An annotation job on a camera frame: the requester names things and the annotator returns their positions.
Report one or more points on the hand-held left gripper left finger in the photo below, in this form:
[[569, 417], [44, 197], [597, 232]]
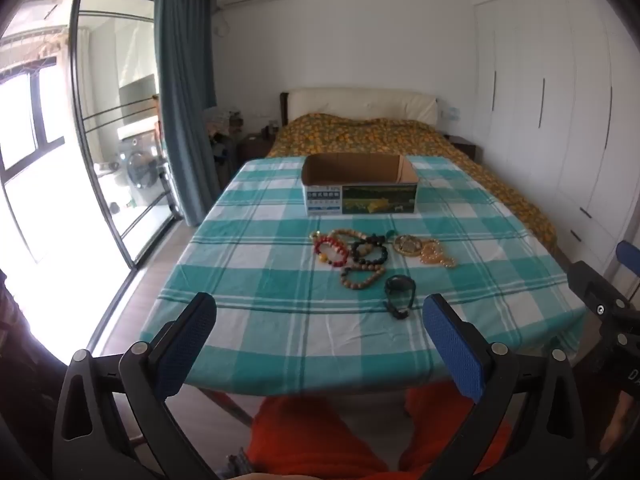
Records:
[[187, 345]]

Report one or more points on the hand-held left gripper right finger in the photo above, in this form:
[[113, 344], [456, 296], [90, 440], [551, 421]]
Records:
[[452, 350]]

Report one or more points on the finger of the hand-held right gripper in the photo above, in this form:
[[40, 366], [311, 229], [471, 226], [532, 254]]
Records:
[[629, 257], [592, 285]]

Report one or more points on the black wrist watch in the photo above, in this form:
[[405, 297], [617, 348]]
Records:
[[400, 284]]

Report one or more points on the printed cardboard box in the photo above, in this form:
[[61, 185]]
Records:
[[360, 200]]

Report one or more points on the person's right hand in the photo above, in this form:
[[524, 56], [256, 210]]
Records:
[[619, 432]]

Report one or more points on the teal checked tablecloth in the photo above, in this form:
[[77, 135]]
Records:
[[280, 310]]

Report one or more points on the gold mesh bangle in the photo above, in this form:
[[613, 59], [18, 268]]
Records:
[[400, 252]]

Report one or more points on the person's orange pants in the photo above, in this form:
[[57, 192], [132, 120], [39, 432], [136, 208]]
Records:
[[310, 440]]

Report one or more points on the white wardrobe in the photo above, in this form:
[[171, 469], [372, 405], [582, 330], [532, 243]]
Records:
[[560, 110]]

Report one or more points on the silver washing machine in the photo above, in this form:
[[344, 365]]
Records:
[[142, 170]]

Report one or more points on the dark wooden nightstand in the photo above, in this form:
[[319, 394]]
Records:
[[255, 147], [465, 147]]

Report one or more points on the pile of folded cloths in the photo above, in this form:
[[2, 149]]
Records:
[[225, 122]]

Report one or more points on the blue-grey curtain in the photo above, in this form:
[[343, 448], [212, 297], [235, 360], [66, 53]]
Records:
[[185, 110]]

